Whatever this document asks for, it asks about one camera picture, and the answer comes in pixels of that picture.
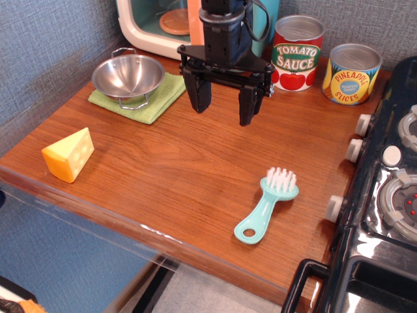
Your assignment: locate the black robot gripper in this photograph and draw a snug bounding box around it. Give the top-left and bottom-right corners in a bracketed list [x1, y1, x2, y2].
[177, 8, 274, 127]

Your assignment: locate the teal dish brush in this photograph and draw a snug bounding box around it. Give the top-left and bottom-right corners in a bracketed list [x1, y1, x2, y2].
[234, 167, 299, 245]

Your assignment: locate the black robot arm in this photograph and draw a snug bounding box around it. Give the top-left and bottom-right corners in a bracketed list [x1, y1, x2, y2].
[177, 1, 274, 126]

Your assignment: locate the yellow cheese wedge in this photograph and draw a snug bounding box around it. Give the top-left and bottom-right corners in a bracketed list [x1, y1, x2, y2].
[41, 127, 94, 183]

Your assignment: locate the green cloth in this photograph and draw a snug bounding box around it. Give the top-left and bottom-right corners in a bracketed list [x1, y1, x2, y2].
[88, 73, 186, 125]

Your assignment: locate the tomato sauce can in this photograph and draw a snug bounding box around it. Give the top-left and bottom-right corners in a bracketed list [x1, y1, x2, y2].
[272, 15, 325, 92]

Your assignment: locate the toy microwave oven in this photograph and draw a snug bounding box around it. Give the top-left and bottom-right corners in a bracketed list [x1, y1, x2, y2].
[117, 1, 279, 59]

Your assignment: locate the steel colander bowl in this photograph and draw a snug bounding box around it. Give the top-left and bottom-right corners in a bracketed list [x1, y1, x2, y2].
[91, 48, 165, 110]

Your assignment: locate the pineapple slices can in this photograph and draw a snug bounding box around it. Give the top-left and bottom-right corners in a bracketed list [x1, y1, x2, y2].
[322, 43, 382, 106]

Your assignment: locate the white stove knob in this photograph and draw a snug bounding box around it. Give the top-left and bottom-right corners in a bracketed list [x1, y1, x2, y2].
[345, 139, 364, 163]
[324, 195, 344, 223]
[355, 114, 372, 137]

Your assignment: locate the black toy stove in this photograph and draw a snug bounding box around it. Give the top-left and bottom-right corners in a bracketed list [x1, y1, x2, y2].
[282, 57, 416, 312]

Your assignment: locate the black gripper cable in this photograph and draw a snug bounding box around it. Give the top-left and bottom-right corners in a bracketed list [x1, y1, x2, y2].
[242, 0, 272, 42]

